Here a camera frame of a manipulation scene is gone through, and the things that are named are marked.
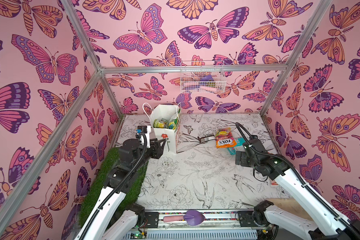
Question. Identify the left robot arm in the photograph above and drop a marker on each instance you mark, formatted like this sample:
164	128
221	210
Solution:
134	154

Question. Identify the green rainbow candy bag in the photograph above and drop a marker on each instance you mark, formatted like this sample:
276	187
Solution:
172	123

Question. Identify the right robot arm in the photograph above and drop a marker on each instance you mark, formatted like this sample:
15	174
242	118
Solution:
327	223

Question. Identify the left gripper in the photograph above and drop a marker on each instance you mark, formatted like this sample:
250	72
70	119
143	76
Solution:
155	153

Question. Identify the green Fox's spring tea bag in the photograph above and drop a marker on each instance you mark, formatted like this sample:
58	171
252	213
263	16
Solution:
160	123

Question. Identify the beige work glove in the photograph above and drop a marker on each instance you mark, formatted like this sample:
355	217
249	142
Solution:
290	205

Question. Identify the purple garden trowel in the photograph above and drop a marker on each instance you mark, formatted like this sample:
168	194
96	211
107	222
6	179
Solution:
192	217

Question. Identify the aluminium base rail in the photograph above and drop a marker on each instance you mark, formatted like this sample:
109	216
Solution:
219	225

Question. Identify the dark brown snack bar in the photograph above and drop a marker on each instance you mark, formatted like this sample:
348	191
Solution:
206	139

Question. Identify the white wire basket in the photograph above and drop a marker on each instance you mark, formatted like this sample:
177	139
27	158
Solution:
202	77

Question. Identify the white paper gift bag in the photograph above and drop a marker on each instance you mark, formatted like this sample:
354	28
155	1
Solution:
165	112

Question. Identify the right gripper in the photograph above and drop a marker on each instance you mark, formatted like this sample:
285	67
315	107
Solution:
241	160

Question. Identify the teal mint candy bag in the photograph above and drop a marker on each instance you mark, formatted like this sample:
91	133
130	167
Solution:
237	147

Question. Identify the orange Fox's fruits candy bag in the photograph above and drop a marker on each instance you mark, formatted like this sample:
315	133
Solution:
224	138

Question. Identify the purple trowel in basket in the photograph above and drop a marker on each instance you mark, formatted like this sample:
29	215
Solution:
205	84

